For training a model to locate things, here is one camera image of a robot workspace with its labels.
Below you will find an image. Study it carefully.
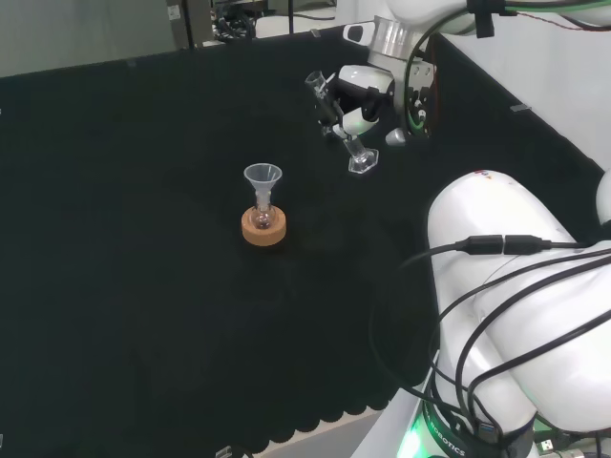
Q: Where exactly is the clear graduated cylinder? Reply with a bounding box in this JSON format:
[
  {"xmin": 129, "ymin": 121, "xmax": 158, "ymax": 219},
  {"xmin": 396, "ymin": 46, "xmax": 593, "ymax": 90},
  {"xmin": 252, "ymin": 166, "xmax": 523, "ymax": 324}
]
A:
[{"xmin": 305, "ymin": 70, "xmax": 381, "ymax": 178}]

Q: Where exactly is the grey cabinet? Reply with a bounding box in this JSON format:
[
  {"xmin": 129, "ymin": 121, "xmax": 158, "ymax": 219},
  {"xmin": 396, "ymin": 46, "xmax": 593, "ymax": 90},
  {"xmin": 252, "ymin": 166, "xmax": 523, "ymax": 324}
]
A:
[{"xmin": 164, "ymin": 0, "xmax": 215, "ymax": 52}]

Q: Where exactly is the brown cork ring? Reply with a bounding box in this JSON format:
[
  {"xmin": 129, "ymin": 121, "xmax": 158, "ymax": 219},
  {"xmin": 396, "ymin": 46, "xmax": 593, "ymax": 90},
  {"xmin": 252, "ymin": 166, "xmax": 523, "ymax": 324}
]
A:
[{"xmin": 241, "ymin": 205, "xmax": 289, "ymax": 247}]

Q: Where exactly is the green cable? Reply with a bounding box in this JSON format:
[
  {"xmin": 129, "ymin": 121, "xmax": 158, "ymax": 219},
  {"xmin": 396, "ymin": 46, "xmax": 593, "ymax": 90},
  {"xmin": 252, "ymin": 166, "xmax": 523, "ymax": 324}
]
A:
[{"xmin": 403, "ymin": 0, "xmax": 507, "ymax": 135}]

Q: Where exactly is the clear plastic funnel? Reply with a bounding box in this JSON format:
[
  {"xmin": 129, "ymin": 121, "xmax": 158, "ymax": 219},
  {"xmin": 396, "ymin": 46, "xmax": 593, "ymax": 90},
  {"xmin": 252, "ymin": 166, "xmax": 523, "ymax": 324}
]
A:
[{"xmin": 242, "ymin": 163, "xmax": 284, "ymax": 207}]

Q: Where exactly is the black bench cloth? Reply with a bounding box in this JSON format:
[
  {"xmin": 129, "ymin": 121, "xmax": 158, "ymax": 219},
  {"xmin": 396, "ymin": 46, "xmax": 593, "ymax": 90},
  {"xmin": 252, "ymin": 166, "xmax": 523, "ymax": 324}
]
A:
[{"xmin": 0, "ymin": 23, "xmax": 610, "ymax": 455}]

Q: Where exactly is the small round-bottom glass flask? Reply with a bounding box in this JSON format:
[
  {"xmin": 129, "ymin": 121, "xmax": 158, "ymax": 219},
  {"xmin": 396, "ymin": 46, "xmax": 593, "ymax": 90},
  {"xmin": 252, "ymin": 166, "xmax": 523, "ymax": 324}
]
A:
[{"xmin": 252, "ymin": 191, "xmax": 276, "ymax": 231}]

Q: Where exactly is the black cable with inline connector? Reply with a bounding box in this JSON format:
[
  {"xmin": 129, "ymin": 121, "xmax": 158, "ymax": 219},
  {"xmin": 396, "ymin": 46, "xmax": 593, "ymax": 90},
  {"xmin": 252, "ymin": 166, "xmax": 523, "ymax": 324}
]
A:
[{"xmin": 399, "ymin": 234, "xmax": 611, "ymax": 271}]

